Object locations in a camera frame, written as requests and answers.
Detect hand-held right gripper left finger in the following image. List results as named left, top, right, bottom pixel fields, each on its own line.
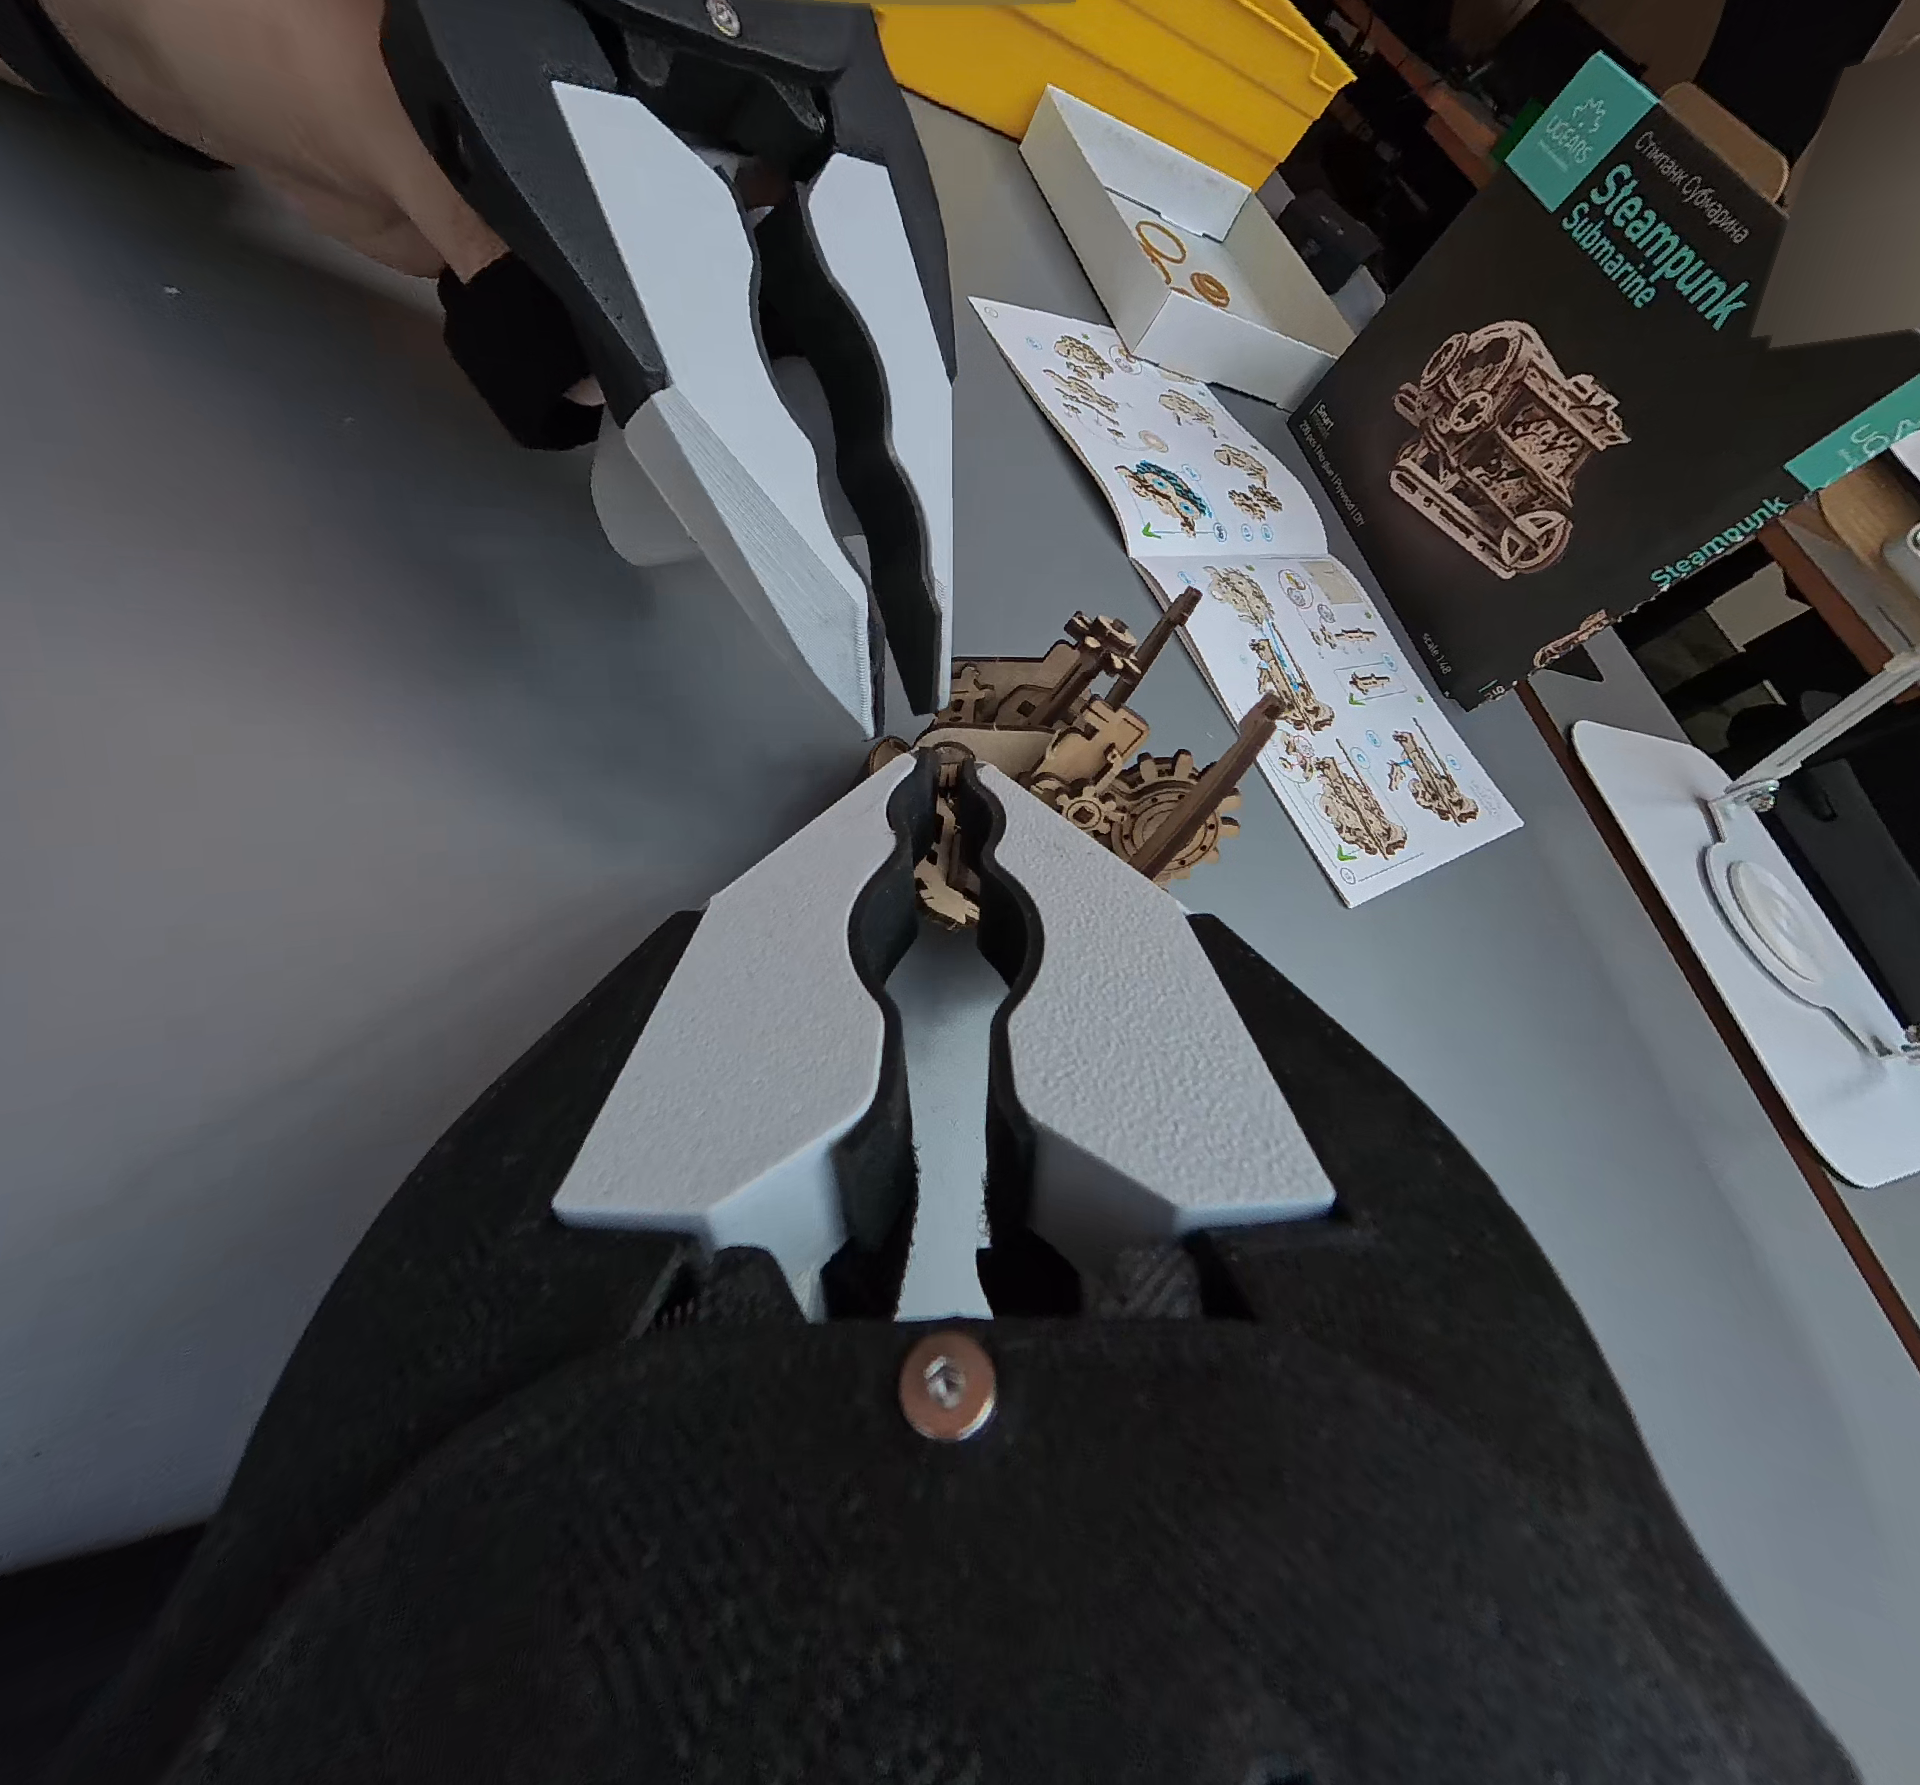
left=555, top=753, right=924, bottom=1274

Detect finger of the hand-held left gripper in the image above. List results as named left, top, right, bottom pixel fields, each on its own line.
left=752, top=150, right=958, bottom=720
left=555, top=78, right=878, bottom=739

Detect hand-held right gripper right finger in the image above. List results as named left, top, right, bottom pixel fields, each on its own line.
left=958, top=760, right=1342, bottom=1259

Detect wooden mechanical model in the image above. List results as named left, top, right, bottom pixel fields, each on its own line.
left=867, top=590, right=1286, bottom=934

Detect person's left hand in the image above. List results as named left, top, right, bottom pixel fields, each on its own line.
left=226, top=0, right=607, bottom=414

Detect white instruction booklet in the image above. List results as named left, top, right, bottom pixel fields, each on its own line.
left=968, top=295, right=1526, bottom=911

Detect white cardboard box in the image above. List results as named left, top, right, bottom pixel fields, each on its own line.
left=1020, top=82, right=1361, bottom=414

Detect dark small object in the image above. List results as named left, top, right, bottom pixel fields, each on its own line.
left=1286, top=196, right=1387, bottom=308

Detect nested yellow plastic bins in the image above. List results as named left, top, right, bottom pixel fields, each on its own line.
left=873, top=0, right=1356, bottom=189

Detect metal stand rod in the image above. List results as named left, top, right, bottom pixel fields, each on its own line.
left=1713, top=656, right=1920, bottom=815

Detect black model kit box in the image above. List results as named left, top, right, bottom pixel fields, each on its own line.
left=1286, top=55, right=1920, bottom=716

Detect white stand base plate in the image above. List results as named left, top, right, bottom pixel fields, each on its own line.
left=1572, top=720, right=1920, bottom=1192

